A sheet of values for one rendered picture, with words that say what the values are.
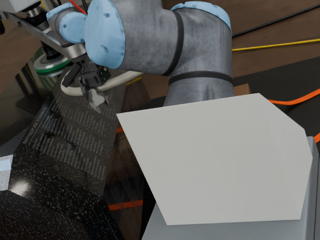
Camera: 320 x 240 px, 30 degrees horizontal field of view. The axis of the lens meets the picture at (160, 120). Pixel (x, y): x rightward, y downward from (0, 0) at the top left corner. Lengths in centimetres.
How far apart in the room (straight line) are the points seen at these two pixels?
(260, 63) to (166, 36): 275
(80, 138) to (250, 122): 123
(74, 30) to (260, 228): 83
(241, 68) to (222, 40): 268
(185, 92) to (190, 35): 13
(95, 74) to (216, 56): 70
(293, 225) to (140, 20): 55
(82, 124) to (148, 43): 116
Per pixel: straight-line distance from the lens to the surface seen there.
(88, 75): 198
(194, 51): 134
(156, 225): 147
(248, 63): 409
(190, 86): 131
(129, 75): 199
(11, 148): 220
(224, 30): 139
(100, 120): 248
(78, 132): 236
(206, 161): 129
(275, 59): 402
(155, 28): 130
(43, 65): 276
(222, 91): 132
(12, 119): 243
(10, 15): 287
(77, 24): 181
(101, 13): 129
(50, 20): 195
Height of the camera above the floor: 172
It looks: 27 degrees down
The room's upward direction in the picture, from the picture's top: 23 degrees counter-clockwise
